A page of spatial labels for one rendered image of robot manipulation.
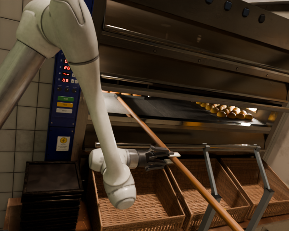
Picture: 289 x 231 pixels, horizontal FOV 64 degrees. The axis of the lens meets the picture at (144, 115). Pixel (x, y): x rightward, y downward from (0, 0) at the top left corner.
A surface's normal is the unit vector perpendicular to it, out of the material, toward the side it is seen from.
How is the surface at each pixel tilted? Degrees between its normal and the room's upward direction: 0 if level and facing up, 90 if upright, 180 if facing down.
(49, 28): 108
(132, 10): 70
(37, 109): 90
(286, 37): 90
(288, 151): 90
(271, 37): 90
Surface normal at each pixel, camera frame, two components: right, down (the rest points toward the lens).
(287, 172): -0.91, -0.08
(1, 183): 0.38, 0.39
